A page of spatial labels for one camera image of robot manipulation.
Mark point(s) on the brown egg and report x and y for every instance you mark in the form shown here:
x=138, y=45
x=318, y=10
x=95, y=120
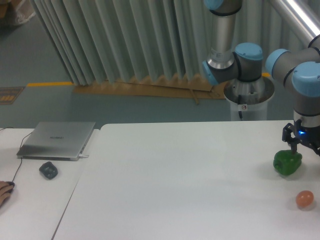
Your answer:
x=304, y=198

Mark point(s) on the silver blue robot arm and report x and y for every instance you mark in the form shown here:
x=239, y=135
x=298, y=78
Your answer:
x=240, y=68

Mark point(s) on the black computer mouse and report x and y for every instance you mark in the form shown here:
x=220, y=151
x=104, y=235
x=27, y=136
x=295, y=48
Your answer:
x=12, y=184

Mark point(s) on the white usb plug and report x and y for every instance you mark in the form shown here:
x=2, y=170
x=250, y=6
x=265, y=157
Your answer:
x=82, y=156

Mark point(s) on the clear plastic bag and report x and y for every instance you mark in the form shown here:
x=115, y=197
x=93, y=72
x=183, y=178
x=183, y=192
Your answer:
x=20, y=12

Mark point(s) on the gloved human hand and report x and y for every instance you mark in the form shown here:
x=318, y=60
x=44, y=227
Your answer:
x=4, y=195

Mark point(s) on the green bell pepper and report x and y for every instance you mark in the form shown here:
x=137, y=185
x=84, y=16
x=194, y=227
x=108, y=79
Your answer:
x=286, y=163

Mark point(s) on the silver closed laptop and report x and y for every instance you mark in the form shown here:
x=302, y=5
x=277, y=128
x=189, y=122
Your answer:
x=57, y=140

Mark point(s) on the black small controller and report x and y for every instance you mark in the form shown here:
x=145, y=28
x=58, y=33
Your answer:
x=48, y=170

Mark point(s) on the pale green curtain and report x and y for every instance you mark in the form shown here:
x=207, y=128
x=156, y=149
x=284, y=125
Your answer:
x=106, y=40

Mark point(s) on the brown cardboard sheet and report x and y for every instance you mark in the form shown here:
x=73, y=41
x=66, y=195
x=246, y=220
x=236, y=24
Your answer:
x=197, y=88

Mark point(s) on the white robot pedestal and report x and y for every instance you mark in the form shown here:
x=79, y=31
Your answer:
x=248, y=101

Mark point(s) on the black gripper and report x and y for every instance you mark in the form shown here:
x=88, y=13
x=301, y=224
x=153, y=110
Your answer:
x=306, y=136

